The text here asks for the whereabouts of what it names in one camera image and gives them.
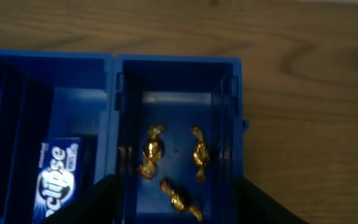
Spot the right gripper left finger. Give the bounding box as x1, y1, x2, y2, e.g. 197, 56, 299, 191
40, 173, 118, 224

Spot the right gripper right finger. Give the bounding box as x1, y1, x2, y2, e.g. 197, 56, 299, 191
232, 176, 310, 224

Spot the blue candy pack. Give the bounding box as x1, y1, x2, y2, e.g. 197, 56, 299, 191
32, 137, 84, 224

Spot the gold candy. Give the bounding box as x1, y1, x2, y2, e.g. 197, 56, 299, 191
158, 178, 205, 223
189, 125, 211, 183
136, 124, 167, 181

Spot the blue tray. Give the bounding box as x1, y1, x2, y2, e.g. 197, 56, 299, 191
0, 47, 250, 224

